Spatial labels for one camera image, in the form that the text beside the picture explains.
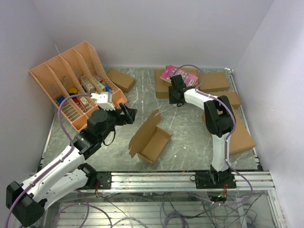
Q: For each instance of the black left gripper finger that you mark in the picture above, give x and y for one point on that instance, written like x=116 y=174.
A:
x=130 y=115
x=123 y=108

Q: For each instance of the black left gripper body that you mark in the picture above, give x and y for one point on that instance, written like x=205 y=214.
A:
x=118 y=118

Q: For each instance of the cardboard box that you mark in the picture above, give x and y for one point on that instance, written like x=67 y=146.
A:
x=150 y=140

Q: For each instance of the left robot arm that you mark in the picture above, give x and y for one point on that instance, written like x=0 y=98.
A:
x=28 y=200

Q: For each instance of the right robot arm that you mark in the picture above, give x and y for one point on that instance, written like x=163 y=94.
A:
x=220 y=122

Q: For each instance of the small brown box by organizer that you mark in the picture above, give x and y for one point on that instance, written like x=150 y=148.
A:
x=121 y=80

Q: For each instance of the large brown box under book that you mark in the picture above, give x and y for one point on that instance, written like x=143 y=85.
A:
x=162 y=86

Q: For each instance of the brown box back right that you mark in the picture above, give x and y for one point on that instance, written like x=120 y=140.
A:
x=213 y=82

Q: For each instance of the small brown box right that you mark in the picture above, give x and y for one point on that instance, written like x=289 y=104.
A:
x=233 y=99

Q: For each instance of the big brown box front right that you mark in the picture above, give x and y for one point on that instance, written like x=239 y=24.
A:
x=241 y=139

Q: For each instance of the small printed carton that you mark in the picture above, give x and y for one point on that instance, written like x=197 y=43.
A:
x=86 y=83

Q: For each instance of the red toy block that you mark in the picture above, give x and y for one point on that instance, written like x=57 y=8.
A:
x=76 y=100

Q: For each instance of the peach plastic file organizer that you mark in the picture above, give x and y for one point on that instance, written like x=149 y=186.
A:
x=57 y=75

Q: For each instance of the yellow toy block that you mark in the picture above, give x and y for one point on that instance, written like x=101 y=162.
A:
x=73 y=91

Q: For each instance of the blue toy block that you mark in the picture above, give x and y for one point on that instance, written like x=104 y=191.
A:
x=59 y=100

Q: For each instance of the pink children's book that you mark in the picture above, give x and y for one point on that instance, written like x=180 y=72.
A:
x=189 y=75

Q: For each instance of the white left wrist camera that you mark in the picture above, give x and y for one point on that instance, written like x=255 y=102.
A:
x=103 y=100

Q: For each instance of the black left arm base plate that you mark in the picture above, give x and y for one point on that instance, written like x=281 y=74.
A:
x=99 y=180

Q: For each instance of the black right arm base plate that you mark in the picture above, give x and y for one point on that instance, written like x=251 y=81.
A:
x=206 y=180

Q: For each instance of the aluminium mounting rail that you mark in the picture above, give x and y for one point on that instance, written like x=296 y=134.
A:
x=153 y=182

